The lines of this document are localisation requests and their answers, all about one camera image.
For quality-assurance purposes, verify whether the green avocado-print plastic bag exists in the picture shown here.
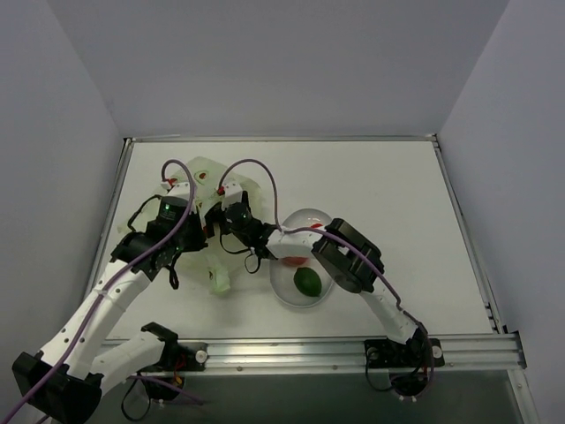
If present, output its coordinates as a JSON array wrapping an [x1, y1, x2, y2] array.
[[118, 155, 266, 296]]

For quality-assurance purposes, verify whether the pink fake peach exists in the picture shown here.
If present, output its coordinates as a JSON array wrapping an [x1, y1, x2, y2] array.
[[282, 256, 309, 267]]

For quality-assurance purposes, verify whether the green fake lime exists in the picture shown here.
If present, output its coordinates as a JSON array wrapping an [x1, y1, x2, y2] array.
[[293, 267, 322, 298]]

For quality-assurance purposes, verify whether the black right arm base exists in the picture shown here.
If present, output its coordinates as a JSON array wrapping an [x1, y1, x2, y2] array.
[[364, 338, 446, 402]]

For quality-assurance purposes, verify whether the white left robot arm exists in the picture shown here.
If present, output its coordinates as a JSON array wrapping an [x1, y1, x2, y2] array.
[[12, 193, 207, 423]]

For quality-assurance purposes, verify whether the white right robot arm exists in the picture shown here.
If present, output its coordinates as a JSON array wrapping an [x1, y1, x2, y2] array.
[[205, 201, 427, 365]]

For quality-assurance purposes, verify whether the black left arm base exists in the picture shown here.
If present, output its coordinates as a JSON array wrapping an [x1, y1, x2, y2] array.
[[140, 342, 208, 405]]

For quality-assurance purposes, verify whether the white oval plate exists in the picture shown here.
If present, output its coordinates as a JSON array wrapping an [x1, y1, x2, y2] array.
[[269, 208, 334, 308]]

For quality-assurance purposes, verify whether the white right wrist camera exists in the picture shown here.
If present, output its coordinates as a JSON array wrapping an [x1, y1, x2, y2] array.
[[217, 179, 244, 210]]

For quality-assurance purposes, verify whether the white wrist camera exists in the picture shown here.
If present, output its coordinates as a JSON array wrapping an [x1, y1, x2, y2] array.
[[217, 179, 244, 210], [161, 178, 192, 201]]

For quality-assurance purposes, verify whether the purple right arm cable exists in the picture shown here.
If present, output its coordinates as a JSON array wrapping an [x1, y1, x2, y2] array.
[[216, 157, 436, 390]]

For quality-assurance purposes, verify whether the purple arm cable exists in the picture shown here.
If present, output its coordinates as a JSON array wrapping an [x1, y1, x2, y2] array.
[[216, 157, 436, 390], [0, 158, 196, 424]]

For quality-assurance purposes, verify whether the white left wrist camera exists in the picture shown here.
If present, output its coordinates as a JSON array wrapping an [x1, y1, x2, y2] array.
[[161, 178, 192, 201]]

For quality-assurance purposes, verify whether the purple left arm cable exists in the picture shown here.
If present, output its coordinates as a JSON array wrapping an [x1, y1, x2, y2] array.
[[0, 158, 196, 424]]

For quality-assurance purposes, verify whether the aluminium front rail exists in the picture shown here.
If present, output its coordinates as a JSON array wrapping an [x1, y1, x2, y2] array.
[[48, 333, 529, 376]]

